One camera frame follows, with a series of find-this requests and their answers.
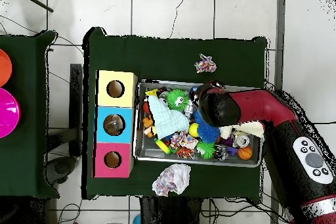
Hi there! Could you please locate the mint green waffle cloth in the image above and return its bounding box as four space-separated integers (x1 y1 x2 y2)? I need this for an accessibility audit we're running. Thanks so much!
148 93 191 139

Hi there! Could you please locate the orange striped tiger toy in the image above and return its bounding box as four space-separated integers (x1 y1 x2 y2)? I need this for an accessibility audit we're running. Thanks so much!
176 146 196 160

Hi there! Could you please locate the cream waffle cloth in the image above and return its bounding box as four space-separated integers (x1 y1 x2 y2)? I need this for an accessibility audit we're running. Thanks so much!
218 121 266 141

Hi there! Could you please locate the wooden box with three holes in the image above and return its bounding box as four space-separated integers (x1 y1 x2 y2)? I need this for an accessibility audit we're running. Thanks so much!
93 70 138 179

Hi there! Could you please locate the green fuzzy toy with eyes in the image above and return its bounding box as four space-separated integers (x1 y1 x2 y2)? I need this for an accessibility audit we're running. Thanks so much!
165 88 190 112

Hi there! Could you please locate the grey robot toy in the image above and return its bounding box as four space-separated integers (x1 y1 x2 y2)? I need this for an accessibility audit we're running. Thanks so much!
183 92 197 121

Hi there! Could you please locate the red ball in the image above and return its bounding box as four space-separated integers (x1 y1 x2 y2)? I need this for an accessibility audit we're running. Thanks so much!
142 101 153 116

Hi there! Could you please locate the orange plastic building block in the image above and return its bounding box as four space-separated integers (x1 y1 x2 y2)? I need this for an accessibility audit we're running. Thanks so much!
141 114 158 139

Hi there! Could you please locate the yellow cheese wedge toy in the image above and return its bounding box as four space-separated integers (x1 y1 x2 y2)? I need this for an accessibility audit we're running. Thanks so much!
145 88 158 100

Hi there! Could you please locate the yellow ball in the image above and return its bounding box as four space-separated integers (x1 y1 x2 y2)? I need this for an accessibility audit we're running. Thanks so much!
188 123 201 138

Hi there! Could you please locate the blue spiky ball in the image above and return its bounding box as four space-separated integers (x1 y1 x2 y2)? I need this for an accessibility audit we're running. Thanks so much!
194 113 221 145

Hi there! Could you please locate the crushed silver can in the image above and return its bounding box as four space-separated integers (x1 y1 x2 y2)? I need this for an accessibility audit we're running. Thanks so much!
234 132 252 148

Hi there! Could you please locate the small orange basketball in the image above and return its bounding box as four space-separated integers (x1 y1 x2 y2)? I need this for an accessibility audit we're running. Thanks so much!
237 145 253 161

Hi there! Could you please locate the side table with green cloth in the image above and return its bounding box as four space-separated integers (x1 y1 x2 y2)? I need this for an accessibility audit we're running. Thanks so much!
0 30 58 200

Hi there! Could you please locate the pink bowl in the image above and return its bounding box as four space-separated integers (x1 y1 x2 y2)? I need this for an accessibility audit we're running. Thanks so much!
0 87 22 139

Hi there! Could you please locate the orange bowl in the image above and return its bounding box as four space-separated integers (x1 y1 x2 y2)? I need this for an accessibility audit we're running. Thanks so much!
0 49 13 88

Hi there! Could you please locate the black rod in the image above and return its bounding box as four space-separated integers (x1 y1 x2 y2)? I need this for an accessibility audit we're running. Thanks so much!
14 0 54 13

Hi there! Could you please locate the wire mesh bin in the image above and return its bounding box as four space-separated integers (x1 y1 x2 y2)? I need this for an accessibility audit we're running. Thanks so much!
133 80 265 168

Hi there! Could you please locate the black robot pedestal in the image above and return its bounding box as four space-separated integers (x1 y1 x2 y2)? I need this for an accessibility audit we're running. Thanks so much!
139 196 205 224

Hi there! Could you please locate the black power cable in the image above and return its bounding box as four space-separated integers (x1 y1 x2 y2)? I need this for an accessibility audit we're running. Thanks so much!
309 120 336 127

